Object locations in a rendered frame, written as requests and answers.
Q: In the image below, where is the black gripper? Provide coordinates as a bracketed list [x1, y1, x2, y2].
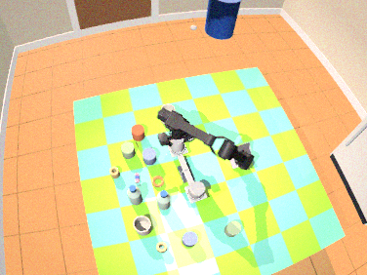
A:
[157, 131, 194, 146]

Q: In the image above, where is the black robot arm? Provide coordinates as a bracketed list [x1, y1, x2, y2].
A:
[157, 107, 255, 171]

